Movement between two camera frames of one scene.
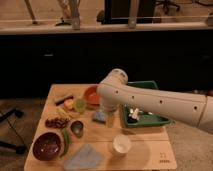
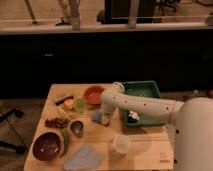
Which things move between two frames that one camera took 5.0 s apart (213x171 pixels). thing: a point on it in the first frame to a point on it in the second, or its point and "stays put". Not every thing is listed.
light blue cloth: [84, 157] stays put
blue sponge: [99, 115] stays put
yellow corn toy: [64, 113] stays put
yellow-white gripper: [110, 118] to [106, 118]
